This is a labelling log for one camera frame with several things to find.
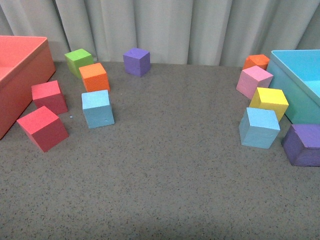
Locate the light blue foam cube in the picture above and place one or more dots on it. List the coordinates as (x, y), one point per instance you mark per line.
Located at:
(258, 128)
(97, 108)

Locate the rear purple foam cube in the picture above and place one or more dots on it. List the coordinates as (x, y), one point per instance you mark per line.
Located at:
(137, 61)

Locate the purple foam cube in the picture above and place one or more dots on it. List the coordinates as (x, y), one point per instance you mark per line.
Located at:
(137, 61)
(302, 145)

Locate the left orange foam cube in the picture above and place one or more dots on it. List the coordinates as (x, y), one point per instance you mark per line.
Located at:
(94, 77)

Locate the orange foam cube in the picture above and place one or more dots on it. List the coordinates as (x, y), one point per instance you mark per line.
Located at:
(259, 60)
(94, 77)

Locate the grey pleated curtain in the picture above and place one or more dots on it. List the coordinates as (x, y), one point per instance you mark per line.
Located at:
(196, 32)

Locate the pink foam cube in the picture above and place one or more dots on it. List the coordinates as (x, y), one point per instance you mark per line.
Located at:
(252, 78)

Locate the green foam cube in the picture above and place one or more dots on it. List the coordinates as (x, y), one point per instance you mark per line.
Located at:
(76, 59)

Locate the yellow foam cube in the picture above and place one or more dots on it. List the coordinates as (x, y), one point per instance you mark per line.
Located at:
(270, 99)

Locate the rear red foam cube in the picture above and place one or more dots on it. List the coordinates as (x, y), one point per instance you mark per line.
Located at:
(49, 94)

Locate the red foam cube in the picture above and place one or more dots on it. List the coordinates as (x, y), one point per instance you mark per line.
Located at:
(49, 94)
(44, 128)

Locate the front red foam cube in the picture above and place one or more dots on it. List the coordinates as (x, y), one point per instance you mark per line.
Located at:
(44, 128)

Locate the right orange foam cube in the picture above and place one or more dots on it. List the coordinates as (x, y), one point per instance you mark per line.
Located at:
(259, 60)

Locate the front purple foam cube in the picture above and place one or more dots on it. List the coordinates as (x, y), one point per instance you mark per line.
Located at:
(302, 145)

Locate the light blue plastic bin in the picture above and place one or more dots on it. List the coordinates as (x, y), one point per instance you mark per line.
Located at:
(297, 74)

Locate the red plastic bin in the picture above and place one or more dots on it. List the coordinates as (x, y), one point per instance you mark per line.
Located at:
(24, 61)

